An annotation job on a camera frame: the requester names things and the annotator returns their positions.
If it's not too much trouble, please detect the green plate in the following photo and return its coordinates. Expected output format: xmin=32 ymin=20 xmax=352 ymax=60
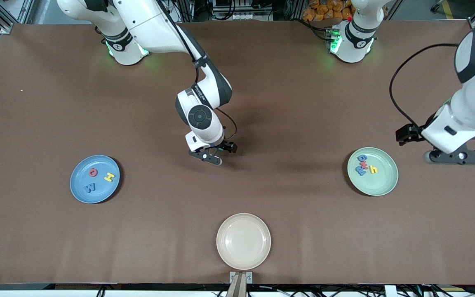
xmin=347 ymin=147 xmax=399 ymax=197

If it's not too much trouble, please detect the beige plate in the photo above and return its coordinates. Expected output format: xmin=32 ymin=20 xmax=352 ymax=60
xmin=216 ymin=213 xmax=272 ymax=271

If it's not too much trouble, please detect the blue plate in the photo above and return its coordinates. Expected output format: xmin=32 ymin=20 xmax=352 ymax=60
xmin=70 ymin=155 xmax=120 ymax=204

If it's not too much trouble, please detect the orange snack bag pile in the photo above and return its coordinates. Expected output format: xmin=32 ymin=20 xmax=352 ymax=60
xmin=302 ymin=0 xmax=355 ymax=22

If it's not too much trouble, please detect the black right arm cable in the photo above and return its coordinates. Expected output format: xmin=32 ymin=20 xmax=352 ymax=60
xmin=216 ymin=108 xmax=238 ymax=141

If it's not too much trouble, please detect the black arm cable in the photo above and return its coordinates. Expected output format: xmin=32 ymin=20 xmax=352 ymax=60
xmin=388 ymin=43 xmax=459 ymax=129
xmin=216 ymin=108 xmax=238 ymax=141

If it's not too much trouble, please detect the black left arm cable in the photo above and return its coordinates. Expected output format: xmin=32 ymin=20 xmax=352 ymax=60
xmin=388 ymin=43 xmax=459 ymax=129

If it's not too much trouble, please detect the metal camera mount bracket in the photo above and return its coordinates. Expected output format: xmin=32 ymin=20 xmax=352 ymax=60
xmin=229 ymin=271 xmax=253 ymax=297

